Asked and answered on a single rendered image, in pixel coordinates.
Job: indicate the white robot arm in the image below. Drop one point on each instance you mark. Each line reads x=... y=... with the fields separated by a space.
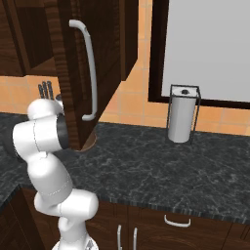
x=49 y=175

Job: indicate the narrow dark wood cabinet door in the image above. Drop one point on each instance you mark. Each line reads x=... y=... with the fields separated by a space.
x=129 y=35

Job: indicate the white paper towel roll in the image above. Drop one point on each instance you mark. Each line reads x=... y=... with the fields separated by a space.
x=181 y=117

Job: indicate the dark wood lower cupboard door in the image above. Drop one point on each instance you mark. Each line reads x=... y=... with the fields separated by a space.
x=105 y=224

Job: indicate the dark framed window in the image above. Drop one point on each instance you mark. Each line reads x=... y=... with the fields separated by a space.
x=208 y=49

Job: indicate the dark wood drawer front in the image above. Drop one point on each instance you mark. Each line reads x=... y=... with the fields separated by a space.
x=201 y=232

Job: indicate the dark wood wall cabinet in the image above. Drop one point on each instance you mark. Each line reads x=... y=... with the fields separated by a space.
x=22 y=35

